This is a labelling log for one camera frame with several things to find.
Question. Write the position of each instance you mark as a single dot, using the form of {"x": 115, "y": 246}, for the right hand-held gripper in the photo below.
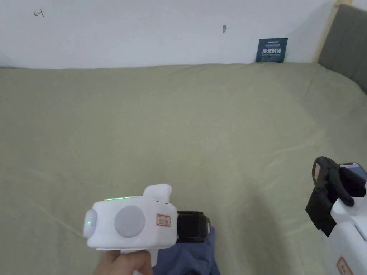
{"x": 349, "y": 229}

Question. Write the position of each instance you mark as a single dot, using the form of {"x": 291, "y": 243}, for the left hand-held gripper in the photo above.
{"x": 129, "y": 222}

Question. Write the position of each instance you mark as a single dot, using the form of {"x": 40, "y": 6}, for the dark blue shirt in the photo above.
{"x": 186, "y": 257}

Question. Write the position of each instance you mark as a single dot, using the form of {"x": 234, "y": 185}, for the person's left hand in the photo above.
{"x": 120, "y": 263}

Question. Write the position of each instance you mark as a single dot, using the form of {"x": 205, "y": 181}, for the bed with pale green sheet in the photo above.
{"x": 177, "y": 129}

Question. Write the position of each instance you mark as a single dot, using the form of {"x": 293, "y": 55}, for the grey padded headboard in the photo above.
{"x": 348, "y": 43}

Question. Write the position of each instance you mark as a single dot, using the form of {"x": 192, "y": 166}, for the dark blue printed card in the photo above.
{"x": 271, "y": 51}

